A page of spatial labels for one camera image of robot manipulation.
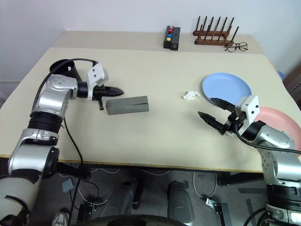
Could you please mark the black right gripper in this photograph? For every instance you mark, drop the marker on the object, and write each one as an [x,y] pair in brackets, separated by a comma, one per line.
[235,121]

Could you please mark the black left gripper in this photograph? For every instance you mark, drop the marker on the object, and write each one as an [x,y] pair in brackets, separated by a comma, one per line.
[98,92]

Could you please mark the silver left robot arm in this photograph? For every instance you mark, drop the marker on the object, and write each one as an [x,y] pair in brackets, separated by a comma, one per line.
[54,94]

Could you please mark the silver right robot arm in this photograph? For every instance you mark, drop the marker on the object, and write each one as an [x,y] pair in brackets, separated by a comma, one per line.
[275,137]

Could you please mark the grey rectangular box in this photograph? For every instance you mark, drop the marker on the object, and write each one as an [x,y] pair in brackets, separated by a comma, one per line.
[128,105]

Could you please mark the blue round plate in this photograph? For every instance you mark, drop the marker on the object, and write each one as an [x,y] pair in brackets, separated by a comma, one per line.
[225,87]

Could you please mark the crumpled white tissue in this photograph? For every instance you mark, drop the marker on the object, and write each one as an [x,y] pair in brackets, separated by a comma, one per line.
[191,95]

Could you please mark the pink round plate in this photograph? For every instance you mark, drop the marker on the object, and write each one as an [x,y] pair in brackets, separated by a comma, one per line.
[277,116]

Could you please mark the dark-framed eyeglasses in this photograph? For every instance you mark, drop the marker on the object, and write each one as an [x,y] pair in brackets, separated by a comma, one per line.
[236,46]

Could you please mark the brown wooden peg rack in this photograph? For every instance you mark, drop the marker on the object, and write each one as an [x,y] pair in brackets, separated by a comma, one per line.
[211,42]

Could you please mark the black box with coloured buttons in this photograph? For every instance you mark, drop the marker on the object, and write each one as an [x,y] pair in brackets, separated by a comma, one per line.
[167,42]

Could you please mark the blue round object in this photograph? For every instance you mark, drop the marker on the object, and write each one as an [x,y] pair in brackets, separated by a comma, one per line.
[281,74]

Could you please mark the dark rounded shape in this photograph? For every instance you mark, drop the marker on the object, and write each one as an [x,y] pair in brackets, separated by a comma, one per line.
[179,202]
[122,197]

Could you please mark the grey foot pedal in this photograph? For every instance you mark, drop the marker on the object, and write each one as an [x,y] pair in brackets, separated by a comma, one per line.
[68,185]

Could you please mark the small black floor box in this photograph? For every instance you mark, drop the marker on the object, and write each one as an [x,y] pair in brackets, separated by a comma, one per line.
[88,212]

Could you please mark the black round base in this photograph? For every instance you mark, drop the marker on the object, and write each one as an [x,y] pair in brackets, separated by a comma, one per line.
[136,222]

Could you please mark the white sneaker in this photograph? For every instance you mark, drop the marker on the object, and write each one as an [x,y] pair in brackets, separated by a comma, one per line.
[60,219]

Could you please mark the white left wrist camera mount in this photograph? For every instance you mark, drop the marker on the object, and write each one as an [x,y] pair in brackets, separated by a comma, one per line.
[95,73]

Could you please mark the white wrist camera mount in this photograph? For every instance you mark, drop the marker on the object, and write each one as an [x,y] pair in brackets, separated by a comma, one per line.
[249,106]
[95,73]

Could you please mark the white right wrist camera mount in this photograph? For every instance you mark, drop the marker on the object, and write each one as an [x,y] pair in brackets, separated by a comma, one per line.
[249,106]

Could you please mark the black table frame beam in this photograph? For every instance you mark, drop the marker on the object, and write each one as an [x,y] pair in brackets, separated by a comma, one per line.
[73,170]
[240,179]

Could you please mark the metal floor bracket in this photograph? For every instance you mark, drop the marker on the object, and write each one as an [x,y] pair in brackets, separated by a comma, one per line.
[212,203]

